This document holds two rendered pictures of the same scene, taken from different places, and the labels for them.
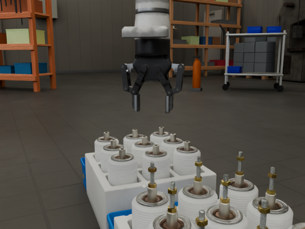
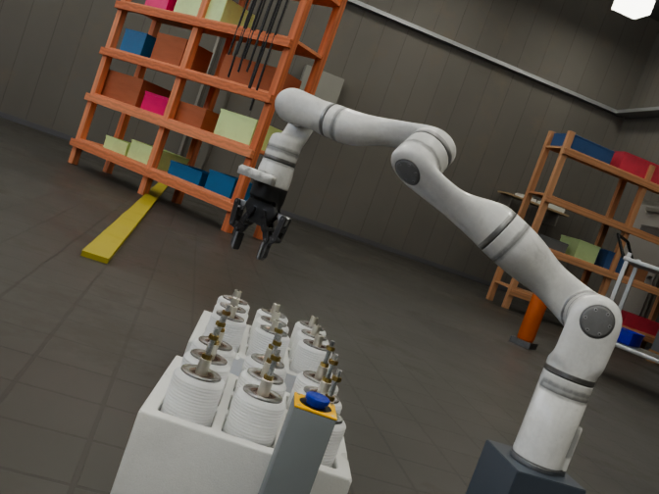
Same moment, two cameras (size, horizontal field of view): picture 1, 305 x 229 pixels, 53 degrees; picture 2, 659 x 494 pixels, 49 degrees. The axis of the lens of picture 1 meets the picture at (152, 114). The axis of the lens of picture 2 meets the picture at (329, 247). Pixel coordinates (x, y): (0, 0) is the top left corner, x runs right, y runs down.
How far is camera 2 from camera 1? 0.94 m
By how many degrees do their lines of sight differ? 16
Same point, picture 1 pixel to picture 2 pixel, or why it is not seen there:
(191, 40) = (580, 250)
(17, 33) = (237, 123)
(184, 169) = (299, 365)
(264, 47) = not seen: outside the picture
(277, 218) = not seen: hidden behind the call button
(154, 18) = (273, 167)
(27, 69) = (227, 188)
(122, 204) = not seen: hidden behind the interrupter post
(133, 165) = (235, 328)
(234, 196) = (302, 382)
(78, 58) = (340, 204)
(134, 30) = (246, 170)
